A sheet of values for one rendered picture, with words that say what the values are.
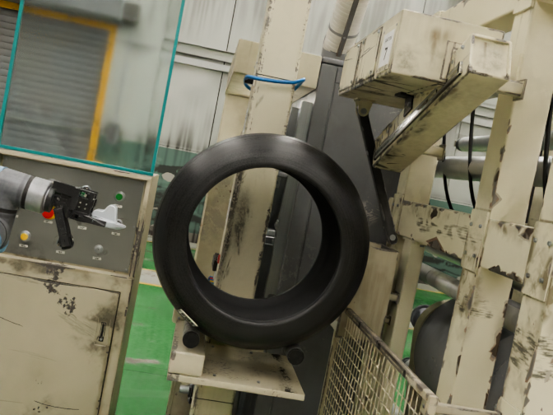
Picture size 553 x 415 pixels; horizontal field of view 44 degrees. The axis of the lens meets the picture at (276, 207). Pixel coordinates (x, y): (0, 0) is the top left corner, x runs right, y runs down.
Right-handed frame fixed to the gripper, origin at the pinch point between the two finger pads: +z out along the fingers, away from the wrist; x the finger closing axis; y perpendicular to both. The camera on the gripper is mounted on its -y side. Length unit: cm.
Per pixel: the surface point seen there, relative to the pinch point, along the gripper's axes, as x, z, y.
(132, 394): 196, 18, -113
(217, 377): -6.4, 36.5, -29.7
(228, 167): -12.1, 22.1, 24.3
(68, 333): 60, -11, -49
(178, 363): -9.4, 25.2, -28.1
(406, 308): 22, 90, -1
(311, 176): -12, 43, 29
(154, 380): 223, 28, -112
